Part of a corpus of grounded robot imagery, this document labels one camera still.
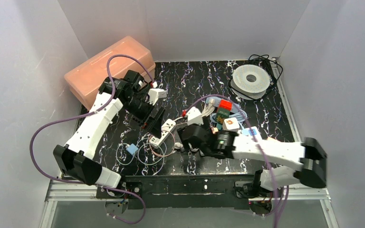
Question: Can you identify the small white USB power strip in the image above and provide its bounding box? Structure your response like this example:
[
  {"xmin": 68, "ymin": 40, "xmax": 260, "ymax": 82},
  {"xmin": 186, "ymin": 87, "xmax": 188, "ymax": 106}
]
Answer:
[{"xmin": 149, "ymin": 119, "xmax": 176, "ymax": 149}]

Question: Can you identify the pink thin cable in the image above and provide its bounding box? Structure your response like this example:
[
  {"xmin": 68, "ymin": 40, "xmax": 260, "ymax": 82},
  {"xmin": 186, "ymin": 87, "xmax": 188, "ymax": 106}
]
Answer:
[{"xmin": 148, "ymin": 116, "xmax": 183, "ymax": 158}]

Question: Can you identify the light blue charger plug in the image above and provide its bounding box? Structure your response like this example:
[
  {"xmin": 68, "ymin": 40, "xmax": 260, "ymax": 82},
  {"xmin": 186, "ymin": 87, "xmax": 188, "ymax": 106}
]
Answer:
[{"xmin": 126, "ymin": 143, "xmax": 139, "ymax": 156}]

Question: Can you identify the mint green thin cable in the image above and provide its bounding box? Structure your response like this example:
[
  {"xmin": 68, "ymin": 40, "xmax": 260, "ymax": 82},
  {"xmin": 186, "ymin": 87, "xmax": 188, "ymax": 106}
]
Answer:
[{"xmin": 115, "ymin": 135, "xmax": 167, "ymax": 177}]

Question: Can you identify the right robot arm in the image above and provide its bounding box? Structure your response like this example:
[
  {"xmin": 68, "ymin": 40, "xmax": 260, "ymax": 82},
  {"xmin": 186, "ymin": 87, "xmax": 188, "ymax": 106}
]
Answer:
[{"xmin": 177, "ymin": 124, "xmax": 327, "ymax": 191}]

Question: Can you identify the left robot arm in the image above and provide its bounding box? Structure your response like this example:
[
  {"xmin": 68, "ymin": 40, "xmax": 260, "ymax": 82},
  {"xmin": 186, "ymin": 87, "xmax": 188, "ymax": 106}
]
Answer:
[{"xmin": 53, "ymin": 70, "xmax": 167, "ymax": 188}]

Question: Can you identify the red cube plug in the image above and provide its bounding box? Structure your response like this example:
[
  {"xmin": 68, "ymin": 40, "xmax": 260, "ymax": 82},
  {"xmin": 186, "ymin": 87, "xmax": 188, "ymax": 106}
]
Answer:
[{"xmin": 218, "ymin": 99, "xmax": 232, "ymax": 111}]

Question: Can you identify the white cube adapter orange logo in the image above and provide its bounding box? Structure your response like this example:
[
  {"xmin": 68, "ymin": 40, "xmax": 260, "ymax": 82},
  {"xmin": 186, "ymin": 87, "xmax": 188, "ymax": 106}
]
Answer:
[{"xmin": 222, "ymin": 117, "xmax": 240, "ymax": 132}]

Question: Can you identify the dark green cube adapter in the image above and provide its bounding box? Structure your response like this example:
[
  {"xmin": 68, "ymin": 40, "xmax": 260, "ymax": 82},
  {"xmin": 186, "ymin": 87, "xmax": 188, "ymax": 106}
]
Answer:
[{"xmin": 214, "ymin": 107, "xmax": 230, "ymax": 124}]

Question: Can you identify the large white power strip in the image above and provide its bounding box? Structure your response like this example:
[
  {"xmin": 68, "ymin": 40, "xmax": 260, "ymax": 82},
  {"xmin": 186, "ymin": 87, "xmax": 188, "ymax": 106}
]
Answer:
[{"xmin": 241, "ymin": 126, "xmax": 262, "ymax": 140}]

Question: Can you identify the light blue power strip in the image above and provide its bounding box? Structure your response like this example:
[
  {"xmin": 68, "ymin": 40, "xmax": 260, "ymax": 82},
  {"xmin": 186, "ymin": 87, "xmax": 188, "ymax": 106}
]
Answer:
[{"xmin": 205, "ymin": 96, "xmax": 248, "ymax": 124}]

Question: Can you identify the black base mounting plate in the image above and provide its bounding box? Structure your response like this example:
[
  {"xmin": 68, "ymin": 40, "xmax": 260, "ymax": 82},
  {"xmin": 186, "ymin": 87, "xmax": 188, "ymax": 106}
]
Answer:
[{"xmin": 96, "ymin": 174, "xmax": 284, "ymax": 210}]

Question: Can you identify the pink translucent storage box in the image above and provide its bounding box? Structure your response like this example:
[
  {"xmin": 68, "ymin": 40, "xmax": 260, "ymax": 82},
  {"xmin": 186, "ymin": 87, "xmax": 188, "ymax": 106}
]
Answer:
[{"xmin": 64, "ymin": 36, "xmax": 155, "ymax": 110}]

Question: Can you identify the white LED strip reel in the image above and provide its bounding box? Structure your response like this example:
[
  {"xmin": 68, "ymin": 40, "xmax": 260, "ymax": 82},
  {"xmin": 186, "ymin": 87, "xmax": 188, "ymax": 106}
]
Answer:
[{"xmin": 230, "ymin": 65, "xmax": 271, "ymax": 100}]

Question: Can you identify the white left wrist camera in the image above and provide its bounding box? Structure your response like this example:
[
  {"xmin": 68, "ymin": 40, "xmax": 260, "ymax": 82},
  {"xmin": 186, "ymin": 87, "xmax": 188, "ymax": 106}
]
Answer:
[{"xmin": 147, "ymin": 88, "xmax": 167, "ymax": 105}]

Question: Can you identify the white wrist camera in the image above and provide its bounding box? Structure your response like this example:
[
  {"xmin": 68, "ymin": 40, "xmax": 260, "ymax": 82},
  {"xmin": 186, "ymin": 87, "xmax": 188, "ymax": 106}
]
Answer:
[
  {"xmin": 185, "ymin": 107, "xmax": 203, "ymax": 125},
  {"xmin": 147, "ymin": 88, "xmax": 167, "ymax": 105}
]

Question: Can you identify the white bundled power cord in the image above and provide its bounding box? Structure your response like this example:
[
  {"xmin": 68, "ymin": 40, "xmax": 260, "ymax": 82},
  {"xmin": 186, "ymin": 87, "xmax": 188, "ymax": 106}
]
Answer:
[{"xmin": 201, "ymin": 102, "xmax": 216, "ymax": 120}]

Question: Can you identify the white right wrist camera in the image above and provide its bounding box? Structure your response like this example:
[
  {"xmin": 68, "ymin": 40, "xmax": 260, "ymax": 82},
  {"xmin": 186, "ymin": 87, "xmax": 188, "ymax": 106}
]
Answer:
[{"xmin": 185, "ymin": 107, "xmax": 203, "ymax": 125}]

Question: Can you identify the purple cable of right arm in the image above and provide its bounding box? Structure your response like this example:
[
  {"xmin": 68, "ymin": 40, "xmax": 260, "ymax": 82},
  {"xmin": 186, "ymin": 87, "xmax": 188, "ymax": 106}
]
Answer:
[{"xmin": 182, "ymin": 94, "xmax": 290, "ymax": 228}]

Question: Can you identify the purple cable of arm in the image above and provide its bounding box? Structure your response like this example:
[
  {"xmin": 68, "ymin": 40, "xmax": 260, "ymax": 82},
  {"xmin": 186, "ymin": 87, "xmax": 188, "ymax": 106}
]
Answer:
[
  {"xmin": 182, "ymin": 94, "xmax": 290, "ymax": 228},
  {"xmin": 29, "ymin": 54, "xmax": 158, "ymax": 225}
]

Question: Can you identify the black cable behind reel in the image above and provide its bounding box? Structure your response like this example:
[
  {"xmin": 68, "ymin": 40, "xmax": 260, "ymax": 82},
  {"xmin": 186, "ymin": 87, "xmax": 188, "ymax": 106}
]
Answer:
[{"xmin": 248, "ymin": 54, "xmax": 284, "ymax": 95}]

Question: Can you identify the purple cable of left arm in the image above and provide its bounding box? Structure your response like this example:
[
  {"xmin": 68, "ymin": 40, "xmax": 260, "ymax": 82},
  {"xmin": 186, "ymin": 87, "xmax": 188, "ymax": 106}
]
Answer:
[{"xmin": 29, "ymin": 54, "xmax": 158, "ymax": 225}]

